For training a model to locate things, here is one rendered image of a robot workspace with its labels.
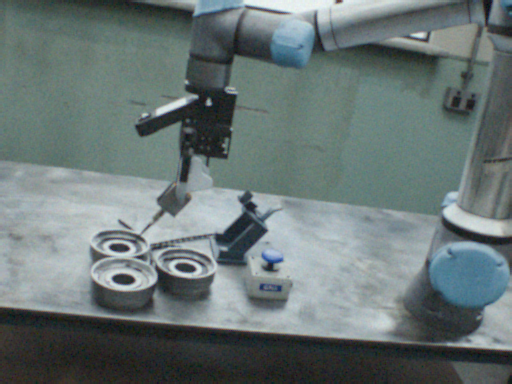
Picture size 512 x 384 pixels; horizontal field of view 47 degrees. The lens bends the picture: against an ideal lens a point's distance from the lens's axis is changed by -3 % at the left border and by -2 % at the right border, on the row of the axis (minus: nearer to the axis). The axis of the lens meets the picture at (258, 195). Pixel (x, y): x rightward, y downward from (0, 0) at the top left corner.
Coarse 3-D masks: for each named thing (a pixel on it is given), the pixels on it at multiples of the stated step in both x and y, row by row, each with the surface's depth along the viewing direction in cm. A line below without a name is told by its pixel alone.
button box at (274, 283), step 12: (252, 264) 106; (264, 264) 106; (276, 264) 107; (252, 276) 103; (264, 276) 103; (276, 276) 103; (288, 276) 104; (252, 288) 103; (264, 288) 103; (276, 288) 104; (288, 288) 104
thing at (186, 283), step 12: (168, 252) 106; (180, 252) 108; (192, 252) 108; (156, 264) 101; (180, 264) 105; (192, 264) 105; (216, 264) 104; (168, 276) 99; (180, 276) 98; (192, 276) 99; (204, 276) 100; (168, 288) 100; (180, 288) 99; (192, 288) 99; (204, 288) 101
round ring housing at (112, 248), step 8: (96, 232) 107; (104, 232) 108; (112, 232) 109; (120, 232) 110; (128, 232) 110; (96, 240) 106; (112, 240) 107; (136, 240) 109; (144, 240) 108; (96, 248) 101; (104, 248) 104; (112, 248) 107; (120, 248) 108; (128, 248) 107; (144, 248) 107; (96, 256) 101; (104, 256) 101; (112, 256) 100; (120, 256) 101; (128, 256) 101; (136, 256) 102; (144, 256) 104
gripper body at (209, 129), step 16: (208, 96) 97; (224, 96) 99; (208, 112) 100; (224, 112) 100; (192, 128) 99; (208, 128) 99; (224, 128) 101; (192, 144) 99; (208, 144) 101; (224, 144) 105
